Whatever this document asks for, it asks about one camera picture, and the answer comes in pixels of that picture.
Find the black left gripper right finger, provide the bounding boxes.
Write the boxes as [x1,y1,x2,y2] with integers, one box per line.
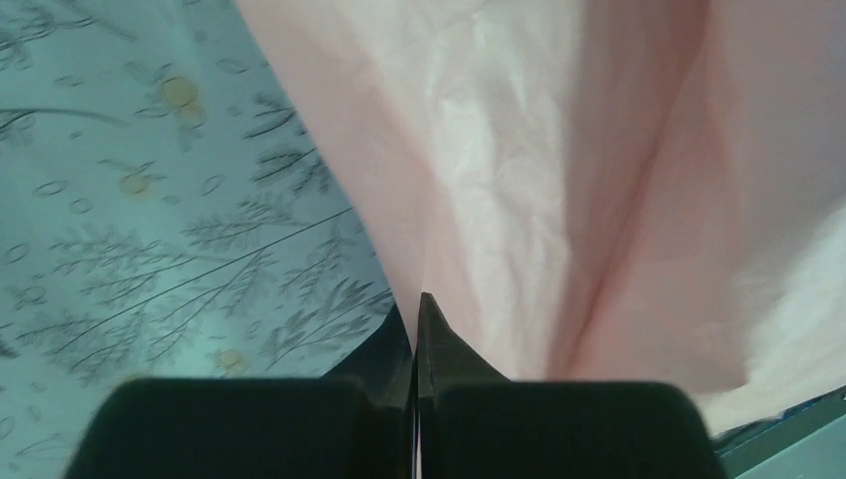
[417,293,724,478]

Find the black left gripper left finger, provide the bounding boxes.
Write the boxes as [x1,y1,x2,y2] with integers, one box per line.
[66,309,416,479]

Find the pink and purple wrapping paper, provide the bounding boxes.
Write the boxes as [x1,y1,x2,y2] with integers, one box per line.
[239,1,845,434]

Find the floral patterned tablecloth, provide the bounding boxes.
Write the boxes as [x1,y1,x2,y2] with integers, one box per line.
[1,0,393,478]

